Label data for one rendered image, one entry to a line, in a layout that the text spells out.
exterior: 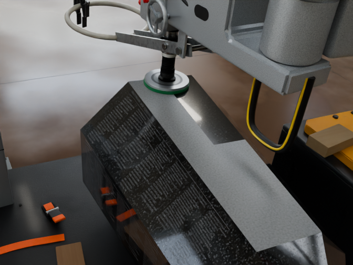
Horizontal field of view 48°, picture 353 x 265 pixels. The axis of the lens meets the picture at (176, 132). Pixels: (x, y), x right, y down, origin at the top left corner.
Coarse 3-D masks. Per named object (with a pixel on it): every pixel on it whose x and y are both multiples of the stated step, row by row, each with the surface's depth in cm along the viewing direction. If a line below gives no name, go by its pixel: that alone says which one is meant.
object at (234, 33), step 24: (168, 0) 154; (192, 0) 141; (216, 0) 130; (240, 0) 126; (264, 0) 132; (192, 24) 145; (216, 24) 133; (240, 24) 132; (216, 48) 136; (240, 48) 127; (264, 72) 120; (288, 72) 114; (312, 72) 118
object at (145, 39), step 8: (120, 32) 208; (136, 32) 214; (144, 32) 207; (120, 40) 208; (128, 40) 200; (136, 40) 193; (144, 40) 186; (152, 40) 180; (160, 40) 174; (168, 40) 169; (192, 40) 173; (152, 48) 182; (160, 48) 176; (168, 48) 170; (176, 48) 158; (192, 48) 160; (200, 48) 163
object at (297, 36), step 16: (272, 0) 112; (288, 0) 107; (304, 0) 106; (320, 0) 106; (336, 0) 109; (272, 16) 113; (288, 16) 109; (304, 16) 107; (320, 16) 108; (272, 32) 114; (288, 32) 111; (304, 32) 110; (320, 32) 111; (272, 48) 116; (288, 48) 113; (304, 48) 112; (320, 48) 115; (288, 64) 116; (304, 64) 116
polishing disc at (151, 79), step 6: (150, 72) 193; (156, 72) 194; (180, 72) 196; (144, 78) 187; (150, 78) 187; (156, 78) 188; (180, 78) 190; (186, 78) 191; (150, 84) 183; (156, 84) 183; (162, 84) 184; (168, 84) 184; (174, 84) 185; (180, 84) 185; (186, 84) 186; (162, 90) 181; (168, 90) 181; (174, 90) 182
